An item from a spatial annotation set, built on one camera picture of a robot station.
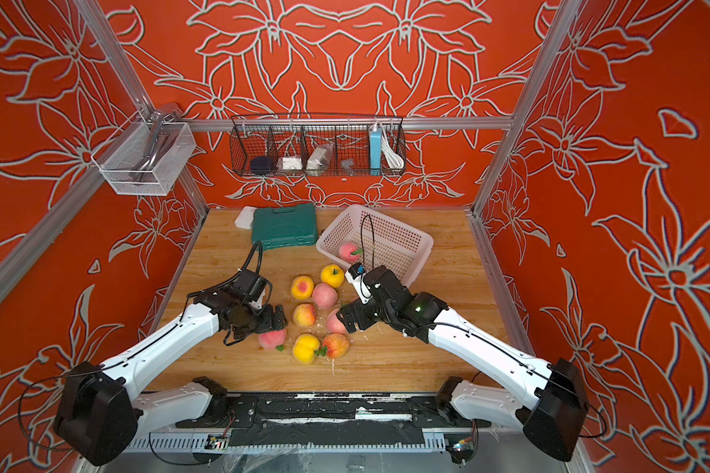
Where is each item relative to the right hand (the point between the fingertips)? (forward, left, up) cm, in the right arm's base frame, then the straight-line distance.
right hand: (344, 308), depth 73 cm
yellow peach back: (+17, +5, -10) cm, 20 cm away
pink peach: (-4, +20, -11) cm, 24 cm away
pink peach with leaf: (0, +4, -11) cm, 12 cm away
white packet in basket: (+39, +17, +17) cm, 46 cm away
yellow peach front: (-6, +11, -11) cm, 17 cm away
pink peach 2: (+26, +1, -10) cm, 28 cm away
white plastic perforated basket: (+35, -12, -15) cm, 41 cm away
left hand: (0, +21, -11) cm, 24 cm away
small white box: (+45, +43, -14) cm, 64 cm away
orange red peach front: (-5, +2, -12) cm, 13 cm away
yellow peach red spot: (+12, +14, -11) cm, 22 cm away
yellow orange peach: (+4, +12, -12) cm, 18 cm away
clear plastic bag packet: (+45, +9, +14) cm, 48 cm away
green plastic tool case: (+43, +26, -16) cm, 53 cm away
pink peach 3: (+9, +7, -11) cm, 16 cm away
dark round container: (+48, +31, +9) cm, 58 cm away
